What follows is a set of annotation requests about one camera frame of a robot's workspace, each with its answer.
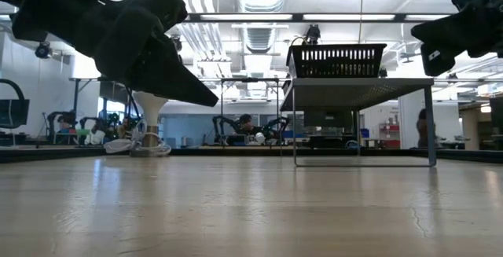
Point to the black background robot arm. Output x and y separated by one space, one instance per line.
275 125
220 127

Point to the black round hanging camera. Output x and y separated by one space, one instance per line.
43 50
382 72

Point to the black overhead camera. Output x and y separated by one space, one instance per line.
313 35

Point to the white mushroom lamp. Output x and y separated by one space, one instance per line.
151 111

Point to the black background rig frame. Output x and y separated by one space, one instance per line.
249 80
84 79

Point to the blue bin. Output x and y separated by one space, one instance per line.
292 134
364 133

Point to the red shelf unit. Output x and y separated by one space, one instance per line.
389 133

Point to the person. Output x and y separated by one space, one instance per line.
67 121
245 123
422 129

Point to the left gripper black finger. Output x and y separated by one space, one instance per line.
177 84

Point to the grey perforated metal shelf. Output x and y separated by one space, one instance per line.
353 92

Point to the dark background monitor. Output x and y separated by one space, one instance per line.
328 117
13 111

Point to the black aluminium table frame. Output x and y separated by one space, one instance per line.
47 155

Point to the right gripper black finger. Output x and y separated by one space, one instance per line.
442 66
444 33

